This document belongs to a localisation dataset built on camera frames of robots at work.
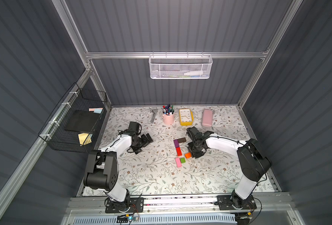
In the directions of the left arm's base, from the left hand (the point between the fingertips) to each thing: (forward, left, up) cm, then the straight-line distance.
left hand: (150, 144), depth 91 cm
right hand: (-5, -24, -3) cm, 25 cm away
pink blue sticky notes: (+11, +30, +21) cm, 39 cm away
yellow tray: (+26, -26, -3) cm, 37 cm away
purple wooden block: (+4, -18, -5) cm, 19 cm away
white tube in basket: (+38, -33, +29) cm, 58 cm away
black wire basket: (-10, +39, +29) cm, 50 cm away
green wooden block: (-9, -22, -5) cm, 24 cm away
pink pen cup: (+22, -12, +5) cm, 26 cm away
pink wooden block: (-10, -19, -6) cm, 22 cm away
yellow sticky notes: (-13, +25, +28) cm, 39 cm away
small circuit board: (-39, +9, -6) cm, 40 cm away
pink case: (+27, -44, -5) cm, 52 cm away
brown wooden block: (+6, -22, -5) cm, 23 cm away
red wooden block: (-2, -19, -6) cm, 20 cm away
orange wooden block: (-7, -25, -2) cm, 26 cm away
